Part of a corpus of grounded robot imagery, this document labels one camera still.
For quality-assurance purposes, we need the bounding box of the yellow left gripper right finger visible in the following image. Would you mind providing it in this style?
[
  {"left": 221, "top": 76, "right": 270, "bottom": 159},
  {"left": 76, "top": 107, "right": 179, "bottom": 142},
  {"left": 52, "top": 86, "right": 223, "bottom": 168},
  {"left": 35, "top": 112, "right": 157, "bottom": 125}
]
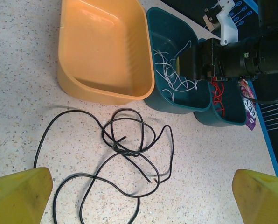
[{"left": 232, "top": 169, "right": 278, "bottom": 224}]

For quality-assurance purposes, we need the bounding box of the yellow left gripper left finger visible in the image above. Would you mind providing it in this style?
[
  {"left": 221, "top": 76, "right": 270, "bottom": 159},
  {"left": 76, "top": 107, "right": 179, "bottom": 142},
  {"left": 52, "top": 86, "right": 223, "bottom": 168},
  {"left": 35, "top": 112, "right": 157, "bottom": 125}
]
[{"left": 0, "top": 167, "right": 53, "bottom": 224}]

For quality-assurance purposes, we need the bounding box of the teal plastic bin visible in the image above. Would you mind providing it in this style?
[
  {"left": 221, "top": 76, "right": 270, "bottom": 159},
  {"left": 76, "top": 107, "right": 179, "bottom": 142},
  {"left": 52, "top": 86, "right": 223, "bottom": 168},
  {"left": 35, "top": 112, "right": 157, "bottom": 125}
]
[
  {"left": 144, "top": 7, "right": 212, "bottom": 115},
  {"left": 195, "top": 38, "right": 251, "bottom": 127}
]

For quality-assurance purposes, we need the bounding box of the purple candy bag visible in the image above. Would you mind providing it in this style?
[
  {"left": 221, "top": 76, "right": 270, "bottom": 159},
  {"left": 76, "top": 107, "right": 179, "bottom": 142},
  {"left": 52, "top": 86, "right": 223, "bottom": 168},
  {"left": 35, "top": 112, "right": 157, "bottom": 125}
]
[{"left": 238, "top": 79, "right": 257, "bottom": 131}]

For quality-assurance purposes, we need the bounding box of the orange plastic bin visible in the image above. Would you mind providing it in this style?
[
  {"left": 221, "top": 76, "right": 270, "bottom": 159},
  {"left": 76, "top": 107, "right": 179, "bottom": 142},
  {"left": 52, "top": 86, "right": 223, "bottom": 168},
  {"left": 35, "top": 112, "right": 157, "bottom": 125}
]
[{"left": 57, "top": 0, "right": 155, "bottom": 105}]

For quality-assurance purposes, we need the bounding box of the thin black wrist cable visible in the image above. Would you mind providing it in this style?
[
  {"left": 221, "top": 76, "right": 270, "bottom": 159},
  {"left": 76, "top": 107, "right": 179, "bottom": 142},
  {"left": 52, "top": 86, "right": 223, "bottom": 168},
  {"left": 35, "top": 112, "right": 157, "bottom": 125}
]
[{"left": 243, "top": 94, "right": 278, "bottom": 105}]

